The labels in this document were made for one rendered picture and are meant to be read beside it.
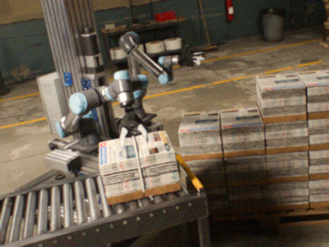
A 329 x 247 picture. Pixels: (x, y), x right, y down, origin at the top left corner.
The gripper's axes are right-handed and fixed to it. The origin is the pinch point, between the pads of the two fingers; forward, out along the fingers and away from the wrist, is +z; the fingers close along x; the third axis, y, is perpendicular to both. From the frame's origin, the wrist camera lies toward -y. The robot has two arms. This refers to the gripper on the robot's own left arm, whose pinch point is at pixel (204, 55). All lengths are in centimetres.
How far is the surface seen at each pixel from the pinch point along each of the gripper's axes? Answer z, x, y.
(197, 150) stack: -5, 55, 49
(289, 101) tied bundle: 58, 45, 20
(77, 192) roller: -61, 124, 27
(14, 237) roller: -76, 162, 22
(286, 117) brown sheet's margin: 56, 48, 31
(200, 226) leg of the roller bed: 6, 134, 43
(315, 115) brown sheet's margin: 75, 46, 31
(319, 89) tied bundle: 77, 43, 14
